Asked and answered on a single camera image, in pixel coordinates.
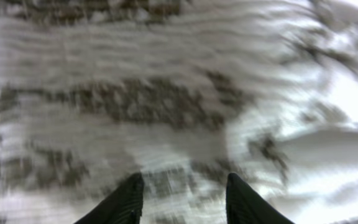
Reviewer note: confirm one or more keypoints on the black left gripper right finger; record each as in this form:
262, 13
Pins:
245, 206

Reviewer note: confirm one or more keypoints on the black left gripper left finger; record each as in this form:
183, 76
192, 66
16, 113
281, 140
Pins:
122, 206

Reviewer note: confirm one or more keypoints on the white fern print dress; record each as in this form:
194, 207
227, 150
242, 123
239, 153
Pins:
184, 92

